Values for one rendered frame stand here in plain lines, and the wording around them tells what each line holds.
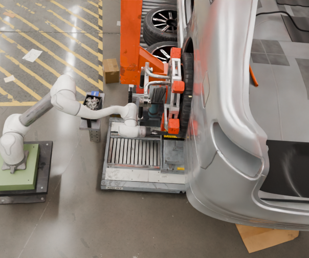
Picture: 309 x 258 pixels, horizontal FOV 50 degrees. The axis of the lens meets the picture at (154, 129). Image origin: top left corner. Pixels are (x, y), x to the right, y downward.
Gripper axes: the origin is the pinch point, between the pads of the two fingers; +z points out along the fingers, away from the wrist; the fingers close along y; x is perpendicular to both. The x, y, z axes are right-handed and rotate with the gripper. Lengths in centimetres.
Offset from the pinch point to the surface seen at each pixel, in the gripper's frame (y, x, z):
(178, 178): -34, -45, 14
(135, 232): -5, -85, -23
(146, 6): -199, 146, -24
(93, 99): -33, 22, -66
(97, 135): -62, -14, -64
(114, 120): -79, 0, -49
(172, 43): -105, 86, 6
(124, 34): -15, 76, -42
